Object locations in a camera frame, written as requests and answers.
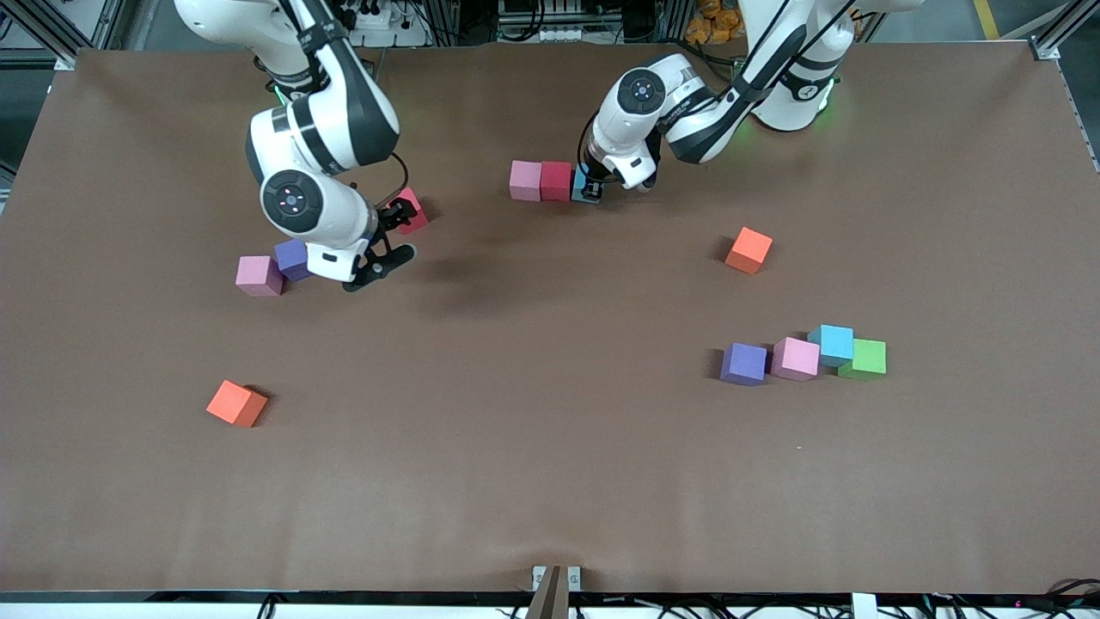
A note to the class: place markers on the grey metal bracket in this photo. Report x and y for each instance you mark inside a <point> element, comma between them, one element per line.
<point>539,580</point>

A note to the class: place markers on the orange foam cube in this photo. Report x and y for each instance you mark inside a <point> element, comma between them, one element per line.
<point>237,403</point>
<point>748,251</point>

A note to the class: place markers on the white edge bracket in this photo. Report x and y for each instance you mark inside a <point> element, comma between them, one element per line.
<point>864,606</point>

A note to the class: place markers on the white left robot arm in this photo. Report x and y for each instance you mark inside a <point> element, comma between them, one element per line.
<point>713,112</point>

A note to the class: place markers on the purple foam cube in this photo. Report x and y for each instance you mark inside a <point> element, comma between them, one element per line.
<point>744,364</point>
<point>290,258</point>

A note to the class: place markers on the blue foam cube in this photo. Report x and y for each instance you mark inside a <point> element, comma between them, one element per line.
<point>832,342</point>
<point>578,182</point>

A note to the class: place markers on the pink foam cube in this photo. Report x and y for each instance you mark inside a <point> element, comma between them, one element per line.
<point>258,275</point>
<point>795,358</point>
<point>525,180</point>

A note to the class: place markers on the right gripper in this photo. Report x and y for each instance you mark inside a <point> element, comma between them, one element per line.
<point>386,220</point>

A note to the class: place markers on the bag of orange fruit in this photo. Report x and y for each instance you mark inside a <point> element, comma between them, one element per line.
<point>713,21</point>

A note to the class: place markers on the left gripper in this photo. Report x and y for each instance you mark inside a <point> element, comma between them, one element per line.
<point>590,186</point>

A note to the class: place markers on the red foam cube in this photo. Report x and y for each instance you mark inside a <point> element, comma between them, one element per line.
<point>417,211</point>
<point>557,181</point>

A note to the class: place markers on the long white power strip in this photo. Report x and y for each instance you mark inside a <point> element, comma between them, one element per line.
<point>550,34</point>

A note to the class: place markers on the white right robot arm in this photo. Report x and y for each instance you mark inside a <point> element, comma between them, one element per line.
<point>326,129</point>

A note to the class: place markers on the white power strip with plugs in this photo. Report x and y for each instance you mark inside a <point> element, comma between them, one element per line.
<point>388,19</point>

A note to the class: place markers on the green foam cube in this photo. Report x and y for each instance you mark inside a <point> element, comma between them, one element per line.
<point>866,358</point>

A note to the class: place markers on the brown tapered post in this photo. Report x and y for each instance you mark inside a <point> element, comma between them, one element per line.
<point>550,602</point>

